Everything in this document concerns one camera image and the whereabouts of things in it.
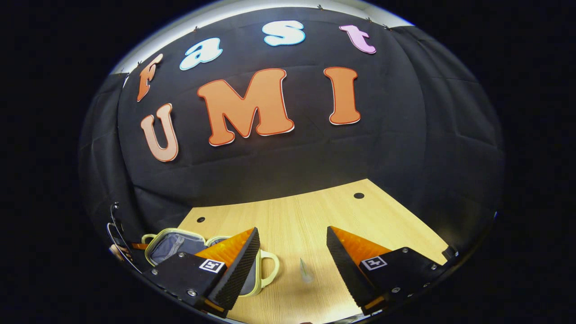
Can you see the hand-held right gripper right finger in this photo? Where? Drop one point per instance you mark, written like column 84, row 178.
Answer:
column 346, row 270

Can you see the light green skincare tube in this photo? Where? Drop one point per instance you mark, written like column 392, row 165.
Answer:
column 306, row 272

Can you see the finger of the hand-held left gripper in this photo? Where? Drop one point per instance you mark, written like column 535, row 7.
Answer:
column 140, row 246

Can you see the pale yellow small suitcase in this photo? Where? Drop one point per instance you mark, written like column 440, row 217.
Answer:
column 173, row 249

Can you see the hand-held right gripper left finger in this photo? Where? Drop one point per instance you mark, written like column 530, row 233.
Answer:
column 240, row 270

